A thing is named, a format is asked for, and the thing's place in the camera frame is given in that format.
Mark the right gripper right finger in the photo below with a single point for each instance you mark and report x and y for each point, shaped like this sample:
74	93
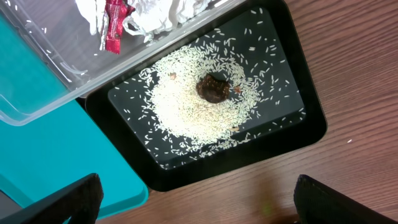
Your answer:
317	203

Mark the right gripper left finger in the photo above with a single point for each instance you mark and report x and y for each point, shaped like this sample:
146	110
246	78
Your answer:
77	203

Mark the pile of rice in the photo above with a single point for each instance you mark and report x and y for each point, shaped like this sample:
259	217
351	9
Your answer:
172	106

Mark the brown food scrap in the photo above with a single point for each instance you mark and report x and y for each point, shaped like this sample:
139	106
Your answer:
213	90

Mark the red snack wrapper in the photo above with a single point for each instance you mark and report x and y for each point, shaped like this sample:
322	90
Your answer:
111	19

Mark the white napkin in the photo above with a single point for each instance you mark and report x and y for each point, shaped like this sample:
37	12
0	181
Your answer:
150	17

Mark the teal plastic tray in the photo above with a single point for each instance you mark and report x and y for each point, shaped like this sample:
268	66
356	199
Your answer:
41	156

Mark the black tray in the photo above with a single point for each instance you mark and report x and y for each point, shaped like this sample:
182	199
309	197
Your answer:
293	114

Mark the clear plastic bin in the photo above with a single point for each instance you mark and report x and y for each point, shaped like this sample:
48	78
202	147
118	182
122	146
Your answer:
49	57

